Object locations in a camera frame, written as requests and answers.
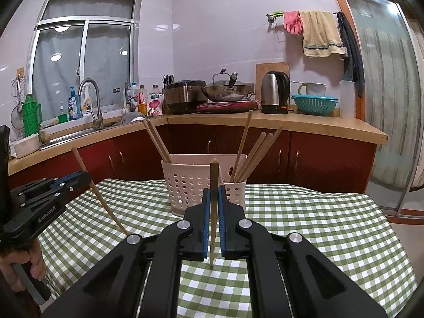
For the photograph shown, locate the steel wok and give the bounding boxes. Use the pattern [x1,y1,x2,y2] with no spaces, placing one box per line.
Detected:
[201,83,254,103]

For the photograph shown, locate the striped curtain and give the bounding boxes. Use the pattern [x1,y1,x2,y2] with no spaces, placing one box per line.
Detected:
[407,16,424,189]

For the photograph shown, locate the metal towel rack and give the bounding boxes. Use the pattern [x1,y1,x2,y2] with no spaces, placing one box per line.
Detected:
[267,11,348,34]

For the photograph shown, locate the pink rubber gloves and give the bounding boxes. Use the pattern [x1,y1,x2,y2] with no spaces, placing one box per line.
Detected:
[283,11,303,35]

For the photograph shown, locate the red induction cooker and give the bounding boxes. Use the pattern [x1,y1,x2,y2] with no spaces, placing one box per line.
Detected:
[196,100,262,114]

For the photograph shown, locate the white enamel mug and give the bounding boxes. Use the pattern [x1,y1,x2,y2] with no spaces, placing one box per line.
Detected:
[297,82,327,96]

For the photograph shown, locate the sliding window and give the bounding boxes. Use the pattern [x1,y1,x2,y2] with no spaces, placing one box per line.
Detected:
[28,0,143,130]

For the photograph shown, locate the white rectangular container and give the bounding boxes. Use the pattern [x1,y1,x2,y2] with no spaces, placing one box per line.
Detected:
[13,135,41,158]

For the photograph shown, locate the wooden cutting board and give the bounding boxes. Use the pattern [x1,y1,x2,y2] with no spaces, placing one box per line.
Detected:
[255,62,290,101]

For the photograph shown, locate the steel electric kettle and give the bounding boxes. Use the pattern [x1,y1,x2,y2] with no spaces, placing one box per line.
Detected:
[260,71,291,115]

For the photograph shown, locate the person's left hand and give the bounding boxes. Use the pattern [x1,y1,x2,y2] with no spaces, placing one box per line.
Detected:
[0,239,47,293]

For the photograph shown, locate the orange liquid bottle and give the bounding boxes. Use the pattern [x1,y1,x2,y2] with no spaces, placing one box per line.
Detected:
[137,85,148,116]

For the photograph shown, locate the steel kitchen faucet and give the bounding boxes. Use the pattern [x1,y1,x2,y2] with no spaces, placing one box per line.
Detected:
[78,78,105,129]

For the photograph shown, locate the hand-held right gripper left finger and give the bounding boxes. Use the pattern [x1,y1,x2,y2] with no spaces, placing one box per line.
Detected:
[41,187,213,318]

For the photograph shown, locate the blue pump soap bottle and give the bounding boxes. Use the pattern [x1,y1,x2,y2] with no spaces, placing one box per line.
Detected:
[67,86,82,121]

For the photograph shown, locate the glass wok lid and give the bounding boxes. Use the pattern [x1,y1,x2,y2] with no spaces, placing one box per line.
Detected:
[211,69,248,89]

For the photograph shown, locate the pink refill pouch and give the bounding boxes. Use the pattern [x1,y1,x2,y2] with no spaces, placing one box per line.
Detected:
[147,85,164,117]

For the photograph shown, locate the dark hanging cloth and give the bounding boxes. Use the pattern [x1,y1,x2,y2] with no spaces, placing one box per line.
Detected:
[338,11,365,98]

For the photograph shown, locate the white spray bottle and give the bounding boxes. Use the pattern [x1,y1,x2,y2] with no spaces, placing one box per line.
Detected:
[81,84,95,116]

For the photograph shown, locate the steel rice cooker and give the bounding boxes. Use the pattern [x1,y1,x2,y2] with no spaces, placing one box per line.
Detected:
[164,79,209,115]

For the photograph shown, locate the hanging metal strainer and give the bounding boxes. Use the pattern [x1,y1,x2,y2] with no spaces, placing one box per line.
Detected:
[10,76,27,140]

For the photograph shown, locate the translucent plastic jug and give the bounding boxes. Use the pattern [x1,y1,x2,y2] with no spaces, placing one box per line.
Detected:
[338,79,356,120]

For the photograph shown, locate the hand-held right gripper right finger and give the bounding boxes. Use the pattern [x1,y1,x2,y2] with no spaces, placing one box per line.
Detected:
[218,185,389,318]

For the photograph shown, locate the green thermos flask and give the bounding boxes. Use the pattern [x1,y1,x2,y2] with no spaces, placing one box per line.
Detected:
[21,94,42,138]

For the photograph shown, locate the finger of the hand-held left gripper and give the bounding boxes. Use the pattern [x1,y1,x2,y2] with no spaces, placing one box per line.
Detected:
[10,170,88,203]
[18,178,92,217]

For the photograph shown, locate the wooden countertop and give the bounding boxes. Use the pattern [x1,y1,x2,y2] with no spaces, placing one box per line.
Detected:
[8,111,389,176]

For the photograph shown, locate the yellow towel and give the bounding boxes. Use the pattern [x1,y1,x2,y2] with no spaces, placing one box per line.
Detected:
[300,11,347,58]

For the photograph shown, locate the green checked tablecloth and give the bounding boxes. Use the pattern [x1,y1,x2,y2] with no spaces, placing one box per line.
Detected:
[38,178,418,318]

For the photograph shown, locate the pink perforated utensil holder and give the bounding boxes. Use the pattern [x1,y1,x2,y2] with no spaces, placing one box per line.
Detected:
[161,153,248,216]

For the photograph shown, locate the red kitchen cabinet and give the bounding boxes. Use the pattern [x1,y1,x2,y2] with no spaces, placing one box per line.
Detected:
[8,122,378,194]

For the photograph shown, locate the frosted glass sliding door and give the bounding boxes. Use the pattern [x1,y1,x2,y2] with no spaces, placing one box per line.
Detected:
[339,0,424,217]

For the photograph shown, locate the teal plastic colander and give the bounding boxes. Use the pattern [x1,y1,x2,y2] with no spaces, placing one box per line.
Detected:
[291,94,339,117]

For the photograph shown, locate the steel bowl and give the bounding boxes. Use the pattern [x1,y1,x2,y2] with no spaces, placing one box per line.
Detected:
[120,111,146,125]

